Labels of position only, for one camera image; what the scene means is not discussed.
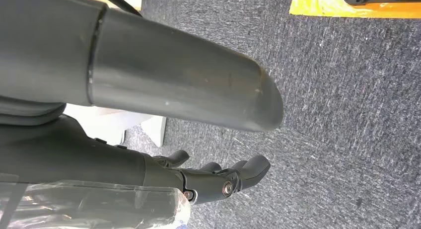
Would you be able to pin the clear plastic wrapped part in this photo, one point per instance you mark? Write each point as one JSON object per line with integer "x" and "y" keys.
{"x": 98, "y": 207}

